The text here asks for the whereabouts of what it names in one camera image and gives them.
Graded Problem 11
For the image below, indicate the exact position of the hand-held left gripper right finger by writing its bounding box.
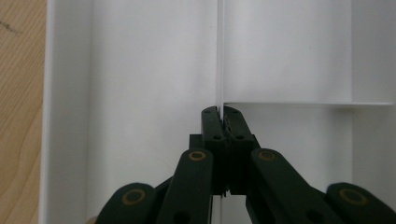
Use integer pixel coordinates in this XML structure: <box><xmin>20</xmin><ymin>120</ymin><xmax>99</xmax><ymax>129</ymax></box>
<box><xmin>223</xmin><ymin>105</ymin><xmax>262</xmax><ymax>196</ymax></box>

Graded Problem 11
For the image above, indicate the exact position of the white divided tray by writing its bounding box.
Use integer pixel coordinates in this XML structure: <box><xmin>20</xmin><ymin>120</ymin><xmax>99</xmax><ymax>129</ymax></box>
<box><xmin>38</xmin><ymin>0</ymin><xmax>396</xmax><ymax>224</ymax></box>

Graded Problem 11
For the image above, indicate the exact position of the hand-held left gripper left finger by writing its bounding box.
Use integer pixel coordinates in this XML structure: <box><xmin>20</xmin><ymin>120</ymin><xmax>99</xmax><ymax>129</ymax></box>
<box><xmin>189</xmin><ymin>105</ymin><xmax>232</xmax><ymax>197</ymax></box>

